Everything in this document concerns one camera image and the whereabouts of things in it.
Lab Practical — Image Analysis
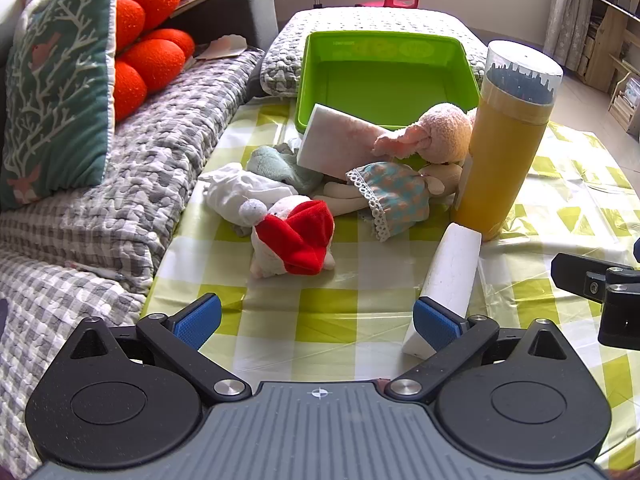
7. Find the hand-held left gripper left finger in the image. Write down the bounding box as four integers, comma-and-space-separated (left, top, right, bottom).
67, 294, 252, 405

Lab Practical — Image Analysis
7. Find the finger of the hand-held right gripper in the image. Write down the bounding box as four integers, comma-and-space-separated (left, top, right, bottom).
551, 252, 640, 347

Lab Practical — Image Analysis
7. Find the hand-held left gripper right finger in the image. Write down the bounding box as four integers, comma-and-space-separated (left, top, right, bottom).
389, 297, 576, 405

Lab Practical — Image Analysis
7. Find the small white sponge block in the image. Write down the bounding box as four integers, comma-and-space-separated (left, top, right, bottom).
401, 222, 483, 359

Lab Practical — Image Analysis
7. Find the white cloth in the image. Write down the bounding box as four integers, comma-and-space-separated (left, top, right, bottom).
199, 162, 298, 226

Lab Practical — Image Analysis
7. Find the white plush toy red hat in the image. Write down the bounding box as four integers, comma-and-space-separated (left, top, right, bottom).
239, 195, 337, 280

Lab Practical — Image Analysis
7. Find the rabbit doll blue dress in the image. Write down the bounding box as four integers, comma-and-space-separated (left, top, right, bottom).
320, 160, 466, 243

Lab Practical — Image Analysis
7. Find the light green cloth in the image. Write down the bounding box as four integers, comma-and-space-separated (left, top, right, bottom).
245, 142, 326, 196

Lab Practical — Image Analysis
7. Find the pink towel plush toy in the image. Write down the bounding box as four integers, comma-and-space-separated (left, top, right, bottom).
372, 103, 478, 165

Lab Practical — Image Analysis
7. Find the large white sponge block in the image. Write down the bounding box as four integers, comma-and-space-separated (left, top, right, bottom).
296, 103, 401, 181

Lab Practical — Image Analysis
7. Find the green plastic tray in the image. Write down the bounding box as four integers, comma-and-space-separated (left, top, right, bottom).
295, 31, 482, 133

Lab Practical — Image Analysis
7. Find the yellow-green checked tablecloth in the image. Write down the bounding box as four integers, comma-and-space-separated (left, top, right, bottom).
142, 95, 640, 471

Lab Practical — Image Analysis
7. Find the yellow cylinder container clear lid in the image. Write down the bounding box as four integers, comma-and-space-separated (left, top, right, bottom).
452, 40, 565, 242

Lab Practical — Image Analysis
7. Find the grey white quilted sofa cover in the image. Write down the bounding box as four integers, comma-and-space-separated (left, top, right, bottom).
0, 47, 266, 478

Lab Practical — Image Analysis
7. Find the wooden shelf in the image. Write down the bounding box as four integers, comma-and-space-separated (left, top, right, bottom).
580, 0, 640, 138

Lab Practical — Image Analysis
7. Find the teal cushion white branch print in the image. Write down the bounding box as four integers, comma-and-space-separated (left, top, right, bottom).
0, 0, 118, 211

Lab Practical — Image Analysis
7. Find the orange segmented plush cushion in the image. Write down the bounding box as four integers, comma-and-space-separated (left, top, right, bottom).
112, 0, 197, 123

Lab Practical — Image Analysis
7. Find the grey curtain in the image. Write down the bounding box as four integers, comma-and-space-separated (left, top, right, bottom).
542, 0, 608, 68

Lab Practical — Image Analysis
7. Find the torn paper sheet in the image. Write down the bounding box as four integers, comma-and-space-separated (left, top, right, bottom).
192, 34, 249, 61

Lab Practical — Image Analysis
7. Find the grey sofa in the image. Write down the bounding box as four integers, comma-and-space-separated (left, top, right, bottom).
0, 0, 280, 480

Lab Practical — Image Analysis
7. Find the grey quilted ottoman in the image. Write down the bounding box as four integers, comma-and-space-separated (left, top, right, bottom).
260, 7, 488, 98

